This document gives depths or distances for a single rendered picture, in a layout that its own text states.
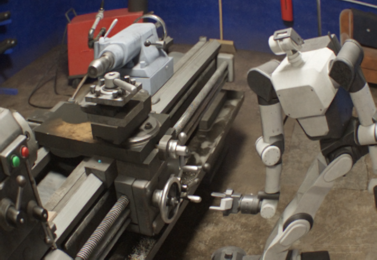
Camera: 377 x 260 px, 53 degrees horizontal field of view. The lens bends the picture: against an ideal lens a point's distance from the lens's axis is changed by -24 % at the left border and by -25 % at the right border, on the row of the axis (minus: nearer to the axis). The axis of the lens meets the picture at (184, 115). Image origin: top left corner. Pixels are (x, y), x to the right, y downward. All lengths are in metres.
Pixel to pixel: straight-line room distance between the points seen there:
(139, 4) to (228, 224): 2.71
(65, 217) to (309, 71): 0.97
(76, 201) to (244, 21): 4.52
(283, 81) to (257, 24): 4.34
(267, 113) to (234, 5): 4.21
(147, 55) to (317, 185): 1.22
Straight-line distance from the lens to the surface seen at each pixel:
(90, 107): 1.73
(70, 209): 1.60
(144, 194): 1.79
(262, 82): 1.62
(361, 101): 1.43
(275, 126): 1.70
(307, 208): 1.77
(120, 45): 2.26
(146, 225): 1.90
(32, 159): 1.51
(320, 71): 1.40
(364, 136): 1.48
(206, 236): 2.72
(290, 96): 1.50
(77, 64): 4.90
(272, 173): 1.77
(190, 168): 1.87
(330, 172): 1.63
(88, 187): 1.71
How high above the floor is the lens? 1.78
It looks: 25 degrees down
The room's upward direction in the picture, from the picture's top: 2 degrees counter-clockwise
